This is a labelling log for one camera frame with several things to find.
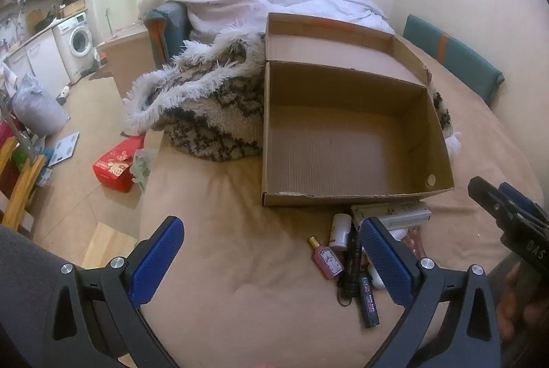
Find clear pinkish packet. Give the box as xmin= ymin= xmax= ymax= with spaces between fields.
xmin=403 ymin=224 xmax=428 ymax=260

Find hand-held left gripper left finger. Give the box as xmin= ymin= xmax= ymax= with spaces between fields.
xmin=51 ymin=216 xmax=185 ymax=368

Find fuzzy patterned blanket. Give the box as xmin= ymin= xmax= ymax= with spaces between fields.
xmin=124 ymin=23 xmax=462 ymax=163

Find red gift bag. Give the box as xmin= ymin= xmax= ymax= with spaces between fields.
xmin=93 ymin=135 xmax=145 ymax=194

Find beige bedside cabinet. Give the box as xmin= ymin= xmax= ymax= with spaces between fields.
xmin=95 ymin=25 xmax=155 ymax=98

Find teal cushion with orange stripe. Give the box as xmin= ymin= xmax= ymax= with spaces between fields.
xmin=143 ymin=3 xmax=189 ymax=69
xmin=402 ymin=14 xmax=504 ymax=108

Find cardboard box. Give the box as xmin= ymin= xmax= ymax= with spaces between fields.
xmin=261 ymin=12 xmax=455 ymax=208

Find person's right hand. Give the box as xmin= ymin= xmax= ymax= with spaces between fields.
xmin=493 ymin=259 xmax=549 ymax=356

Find small white bottle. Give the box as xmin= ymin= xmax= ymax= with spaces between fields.
xmin=329 ymin=214 xmax=353 ymax=252

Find black flashlight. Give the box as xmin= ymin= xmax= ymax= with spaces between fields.
xmin=337 ymin=228 xmax=363 ymax=306

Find white and green plastic bag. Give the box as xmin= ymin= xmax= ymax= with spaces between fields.
xmin=130 ymin=147 xmax=157 ymax=191

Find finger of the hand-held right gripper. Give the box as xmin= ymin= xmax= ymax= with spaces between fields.
xmin=467 ymin=177 xmax=522 ymax=234
xmin=498 ymin=182 xmax=549 ymax=223

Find light wooden board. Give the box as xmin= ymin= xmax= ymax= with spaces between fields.
xmin=81 ymin=222 xmax=138 ymax=271

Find grey plastic bag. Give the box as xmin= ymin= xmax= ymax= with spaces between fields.
xmin=12 ymin=74 xmax=69 ymax=136

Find white bathroom scale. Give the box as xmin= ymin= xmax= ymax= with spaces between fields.
xmin=48 ymin=131 xmax=81 ymax=167

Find black printed candy pack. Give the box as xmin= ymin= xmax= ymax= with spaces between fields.
xmin=358 ymin=271 xmax=381 ymax=329

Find white kitchen counter cabinets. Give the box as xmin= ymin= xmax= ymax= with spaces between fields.
xmin=3 ymin=29 xmax=73 ymax=91

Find white washing machine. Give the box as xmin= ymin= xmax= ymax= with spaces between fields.
xmin=54 ymin=12 xmax=96 ymax=79

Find yellow wooden chair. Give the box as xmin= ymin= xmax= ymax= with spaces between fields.
xmin=0 ymin=136 xmax=48 ymax=232

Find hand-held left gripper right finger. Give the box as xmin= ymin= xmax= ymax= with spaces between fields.
xmin=359 ymin=217 xmax=504 ymax=368

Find pink perfume bottle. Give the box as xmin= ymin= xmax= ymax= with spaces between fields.
xmin=307 ymin=236 xmax=345 ymax=280

